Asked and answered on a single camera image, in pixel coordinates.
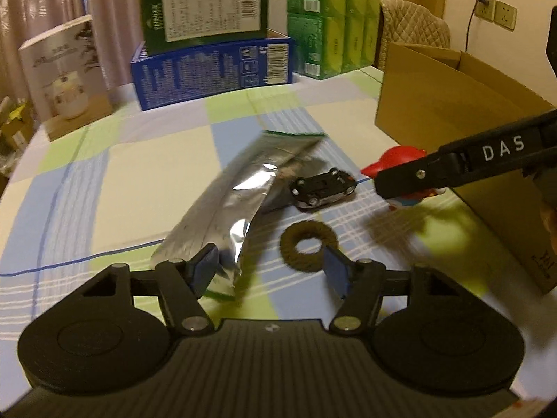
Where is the pink curtain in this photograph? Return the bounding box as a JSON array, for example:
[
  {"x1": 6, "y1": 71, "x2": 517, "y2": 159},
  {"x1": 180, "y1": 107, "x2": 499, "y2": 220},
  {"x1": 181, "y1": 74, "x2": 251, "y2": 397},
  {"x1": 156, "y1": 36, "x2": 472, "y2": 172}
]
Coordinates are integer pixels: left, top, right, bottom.
[{"x1": 1, "y1": 0, "x2": 142, "y2": 100}]

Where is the white vase picture box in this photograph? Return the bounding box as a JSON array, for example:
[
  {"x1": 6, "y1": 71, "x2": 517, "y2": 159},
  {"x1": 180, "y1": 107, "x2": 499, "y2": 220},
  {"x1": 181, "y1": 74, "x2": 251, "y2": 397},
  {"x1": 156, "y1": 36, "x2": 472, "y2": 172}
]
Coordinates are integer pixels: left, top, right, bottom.
[{"x1": 19, "y1": 14, "x2": 112, "y2": 141}]

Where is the red santa toy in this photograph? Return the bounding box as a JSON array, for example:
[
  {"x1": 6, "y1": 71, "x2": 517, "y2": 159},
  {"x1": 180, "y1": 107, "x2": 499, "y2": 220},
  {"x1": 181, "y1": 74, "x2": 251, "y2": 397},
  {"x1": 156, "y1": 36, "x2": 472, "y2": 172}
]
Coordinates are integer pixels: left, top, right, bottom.
[{"x1": 361, "y1": 145, "x2": 447, "y2": 211}]

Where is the green product box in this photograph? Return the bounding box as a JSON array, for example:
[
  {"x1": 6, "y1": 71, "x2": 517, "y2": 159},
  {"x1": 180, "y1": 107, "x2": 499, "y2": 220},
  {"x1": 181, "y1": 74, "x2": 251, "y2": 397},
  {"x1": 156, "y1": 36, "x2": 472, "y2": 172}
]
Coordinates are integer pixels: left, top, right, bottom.
[{"x1": 139, "y1": 0, "x2": 268, "y2": 55}]

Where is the black toy car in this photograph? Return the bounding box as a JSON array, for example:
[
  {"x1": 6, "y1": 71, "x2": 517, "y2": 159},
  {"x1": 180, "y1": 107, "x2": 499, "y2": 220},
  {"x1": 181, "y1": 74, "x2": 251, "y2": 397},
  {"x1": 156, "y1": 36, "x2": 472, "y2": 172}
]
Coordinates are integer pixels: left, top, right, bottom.
[{"x1": 289, "y1": 168, "x2": 358, "y2": 209}]

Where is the large cardboard box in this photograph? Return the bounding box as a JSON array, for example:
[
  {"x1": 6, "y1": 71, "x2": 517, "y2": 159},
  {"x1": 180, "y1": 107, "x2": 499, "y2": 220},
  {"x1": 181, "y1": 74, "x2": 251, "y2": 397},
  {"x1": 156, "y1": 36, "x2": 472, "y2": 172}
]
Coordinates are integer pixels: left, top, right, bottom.
[{"x1": 371, "y1": 44, "x2": 556, "y2": 293}]

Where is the silver foil bag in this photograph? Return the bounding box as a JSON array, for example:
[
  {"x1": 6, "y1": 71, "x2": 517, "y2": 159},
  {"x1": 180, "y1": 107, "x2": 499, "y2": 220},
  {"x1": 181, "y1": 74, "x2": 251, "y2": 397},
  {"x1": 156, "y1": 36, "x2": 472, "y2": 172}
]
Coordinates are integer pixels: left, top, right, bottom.
[{"x1": 151, "y1": 130, "x2": 327, "y2": 297}]

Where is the checked bed sheet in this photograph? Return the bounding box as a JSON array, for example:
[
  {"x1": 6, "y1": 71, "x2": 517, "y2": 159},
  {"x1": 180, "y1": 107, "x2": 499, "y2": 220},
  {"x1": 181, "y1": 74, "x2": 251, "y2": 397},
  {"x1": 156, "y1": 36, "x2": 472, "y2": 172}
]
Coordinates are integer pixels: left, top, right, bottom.
[{"x1": 1, "y1": 68, "x2": 556, "y2": 407}]

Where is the green tissue pack stack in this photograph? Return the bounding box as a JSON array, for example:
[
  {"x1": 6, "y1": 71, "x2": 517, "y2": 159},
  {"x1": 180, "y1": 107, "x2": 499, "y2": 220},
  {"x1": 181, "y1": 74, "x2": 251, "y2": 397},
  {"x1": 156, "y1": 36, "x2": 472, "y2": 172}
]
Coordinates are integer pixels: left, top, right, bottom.
[{"x1": 287, "y1": 0, "x2": 381, "y2": 79}]

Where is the blue product box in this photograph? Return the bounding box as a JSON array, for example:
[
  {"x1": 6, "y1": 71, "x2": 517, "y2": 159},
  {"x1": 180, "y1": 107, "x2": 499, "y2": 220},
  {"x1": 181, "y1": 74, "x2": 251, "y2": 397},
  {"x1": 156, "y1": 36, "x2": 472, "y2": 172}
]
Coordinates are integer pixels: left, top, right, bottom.
[{"x1": 130, "y1": 30, "x2": 295, "y2": 110}]

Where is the quilted beige chair cover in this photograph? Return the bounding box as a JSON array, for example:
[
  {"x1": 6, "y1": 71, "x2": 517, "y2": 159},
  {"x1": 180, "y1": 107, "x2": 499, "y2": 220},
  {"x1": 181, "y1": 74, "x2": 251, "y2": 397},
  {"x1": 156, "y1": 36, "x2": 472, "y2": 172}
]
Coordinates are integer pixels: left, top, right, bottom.
[{"x1": 376, "y1": 0, "x2": 450, "y2": 70}]

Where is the wall power socket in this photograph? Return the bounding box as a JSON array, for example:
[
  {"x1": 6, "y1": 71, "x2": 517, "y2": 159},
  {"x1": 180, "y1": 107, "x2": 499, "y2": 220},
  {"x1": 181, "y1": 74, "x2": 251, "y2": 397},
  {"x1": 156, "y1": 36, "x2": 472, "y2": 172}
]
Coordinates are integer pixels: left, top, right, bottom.
[{"x1": 474, "y1": 0, "x2": 496, "y2": 22}]

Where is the black charger cable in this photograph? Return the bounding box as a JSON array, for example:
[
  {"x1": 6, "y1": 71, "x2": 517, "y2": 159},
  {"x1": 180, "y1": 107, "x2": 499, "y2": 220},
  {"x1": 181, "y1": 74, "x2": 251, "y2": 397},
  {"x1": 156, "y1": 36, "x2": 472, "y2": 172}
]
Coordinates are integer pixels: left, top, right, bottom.
[{"x1": 464, "y1": 0, "x2": 491, "y2": 53}]

